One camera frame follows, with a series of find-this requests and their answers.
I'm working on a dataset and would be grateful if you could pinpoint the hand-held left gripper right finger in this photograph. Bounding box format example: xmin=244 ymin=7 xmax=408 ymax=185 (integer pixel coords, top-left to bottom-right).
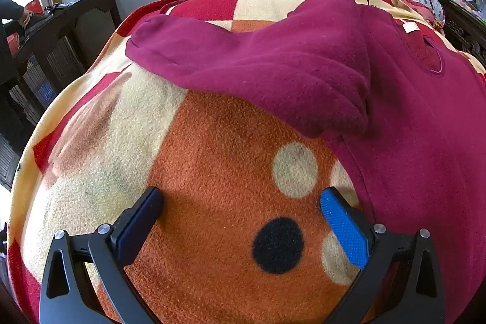
xmin=320 ymin=186 xmax=446 ymax=324

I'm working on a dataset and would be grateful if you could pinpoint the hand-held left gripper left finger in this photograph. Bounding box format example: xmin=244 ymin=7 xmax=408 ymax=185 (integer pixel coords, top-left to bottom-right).
xmin=40 ymin=186 xmax=165 ymax=324

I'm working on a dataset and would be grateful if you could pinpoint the maroon sweater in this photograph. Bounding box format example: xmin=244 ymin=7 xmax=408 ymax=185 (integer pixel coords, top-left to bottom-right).
xmin=125 ymin=0 xmax=486 ymax=324

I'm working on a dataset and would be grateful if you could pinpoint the printed fleece blanket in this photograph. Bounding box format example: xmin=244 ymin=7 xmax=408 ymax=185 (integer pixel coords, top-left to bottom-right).
xmin=8 ymin=0 xmax=486 ymax=324

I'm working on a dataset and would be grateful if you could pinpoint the dark wooden table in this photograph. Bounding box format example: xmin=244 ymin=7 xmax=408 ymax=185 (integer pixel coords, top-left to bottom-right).
xmin=0 ymin=0 xmax=122 ymax=192

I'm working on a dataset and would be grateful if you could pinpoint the black device on table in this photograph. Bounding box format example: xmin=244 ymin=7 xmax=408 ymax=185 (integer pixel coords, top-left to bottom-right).
xmin=45 ymin=1 xmax=78 ymax=11

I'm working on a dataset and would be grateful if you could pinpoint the clutter on cabinet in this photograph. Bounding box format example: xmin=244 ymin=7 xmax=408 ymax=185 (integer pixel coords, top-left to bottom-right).
xmin=461 ymin=0 xmax=486 ymax=19

